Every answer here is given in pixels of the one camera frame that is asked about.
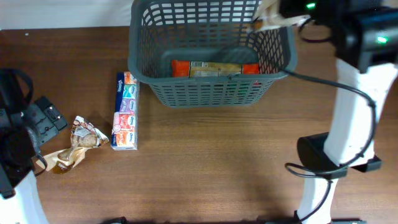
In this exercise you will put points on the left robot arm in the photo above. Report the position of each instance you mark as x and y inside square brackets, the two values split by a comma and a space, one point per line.
[25, 126]

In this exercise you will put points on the beige snack bag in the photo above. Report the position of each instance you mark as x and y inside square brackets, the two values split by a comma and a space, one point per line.
[267, 17]

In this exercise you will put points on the multicolour tissue pack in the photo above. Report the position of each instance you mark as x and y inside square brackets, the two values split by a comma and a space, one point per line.
[125, 120]

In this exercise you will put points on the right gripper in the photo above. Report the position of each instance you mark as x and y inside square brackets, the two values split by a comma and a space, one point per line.
[290, 9]

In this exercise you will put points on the green lid spice jar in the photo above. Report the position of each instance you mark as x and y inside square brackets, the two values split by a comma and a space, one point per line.
[240, 90]

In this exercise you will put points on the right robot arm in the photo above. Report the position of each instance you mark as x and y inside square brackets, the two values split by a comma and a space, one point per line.
[364, 34]

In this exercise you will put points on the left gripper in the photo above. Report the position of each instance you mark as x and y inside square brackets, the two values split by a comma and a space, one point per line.
[46, 117]

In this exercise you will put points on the grey plastic shopping basket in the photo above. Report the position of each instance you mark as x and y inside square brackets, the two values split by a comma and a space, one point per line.
[205, 31]

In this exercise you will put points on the brown snack bag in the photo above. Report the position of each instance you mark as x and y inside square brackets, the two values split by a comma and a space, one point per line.
[84, 136]

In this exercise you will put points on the orange pasta packet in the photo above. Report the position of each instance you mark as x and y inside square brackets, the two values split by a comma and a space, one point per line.
[194, 69]

